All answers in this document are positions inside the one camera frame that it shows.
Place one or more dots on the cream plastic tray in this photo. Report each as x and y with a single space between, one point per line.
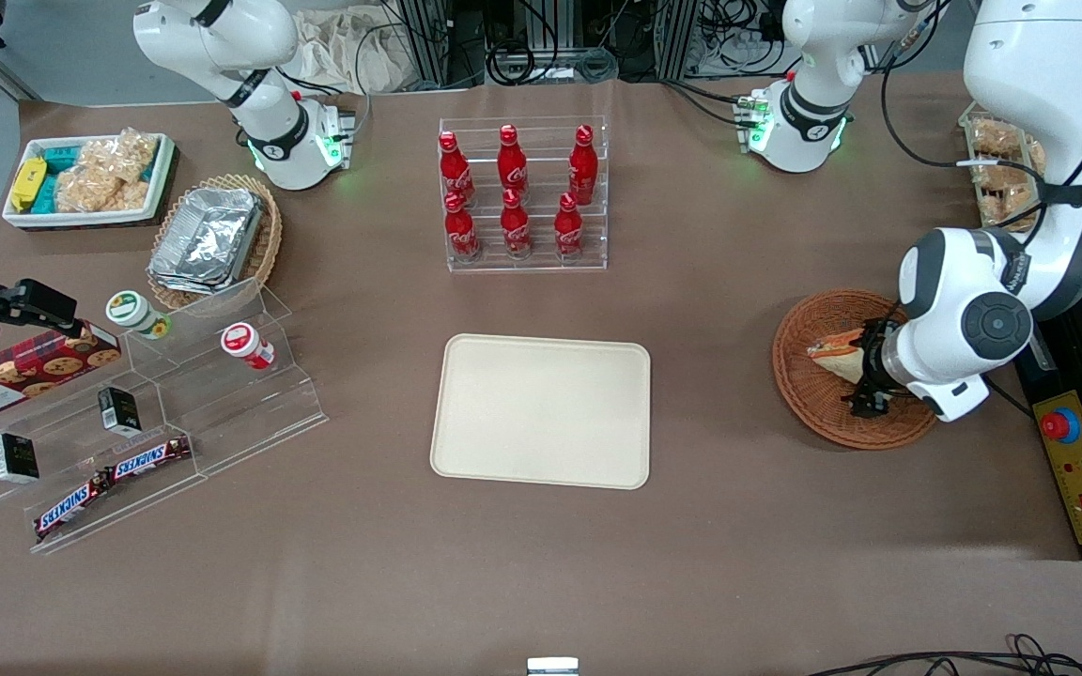
541 411

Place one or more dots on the teal snack pack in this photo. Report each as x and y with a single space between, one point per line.
47 192
62 158

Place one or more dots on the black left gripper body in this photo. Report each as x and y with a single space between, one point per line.
874 355

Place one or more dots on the green lid yogurt cup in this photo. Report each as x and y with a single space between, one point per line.
132 313

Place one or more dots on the dark brown wicker basket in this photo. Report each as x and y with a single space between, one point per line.
809 394

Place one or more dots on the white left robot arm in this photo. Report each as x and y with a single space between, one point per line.
1020 56

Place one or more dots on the clear bag of rice crackers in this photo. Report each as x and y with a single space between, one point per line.
123 155
95 191

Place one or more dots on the triangular sandwich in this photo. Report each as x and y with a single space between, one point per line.
837 354

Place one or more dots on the black side bench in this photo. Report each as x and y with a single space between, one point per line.
1058 371

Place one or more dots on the beige cloth bag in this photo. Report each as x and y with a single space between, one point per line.
344 52

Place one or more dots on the brown Snickers bar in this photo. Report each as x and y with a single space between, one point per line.
151 458
71 505

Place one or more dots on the clear acrylic step shelf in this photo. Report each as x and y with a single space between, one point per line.
240 413

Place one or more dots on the red cola bottle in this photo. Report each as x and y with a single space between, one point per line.
512 161
568 230
461 230
516 227
454 167
583 164

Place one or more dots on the red lid yogurt cup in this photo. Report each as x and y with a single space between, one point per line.
242 343

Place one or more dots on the clear acrylic bottle rack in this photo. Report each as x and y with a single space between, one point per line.
541 265

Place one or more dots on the white rectangular snack bin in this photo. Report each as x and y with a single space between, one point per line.
81 218

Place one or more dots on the yellow snack pack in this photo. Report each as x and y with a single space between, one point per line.
27 183

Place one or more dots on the small black box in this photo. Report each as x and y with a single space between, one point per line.
15 457
118 410

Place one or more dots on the light tan wicker basket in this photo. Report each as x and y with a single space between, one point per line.
267 239

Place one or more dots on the red tartan cookie box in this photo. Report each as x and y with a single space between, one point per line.
24 376

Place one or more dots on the silver foil packet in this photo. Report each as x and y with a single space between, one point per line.
208 239

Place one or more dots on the aluminium frame rail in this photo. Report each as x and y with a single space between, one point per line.
677 33
433 38

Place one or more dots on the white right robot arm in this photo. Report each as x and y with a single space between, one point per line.
269 131

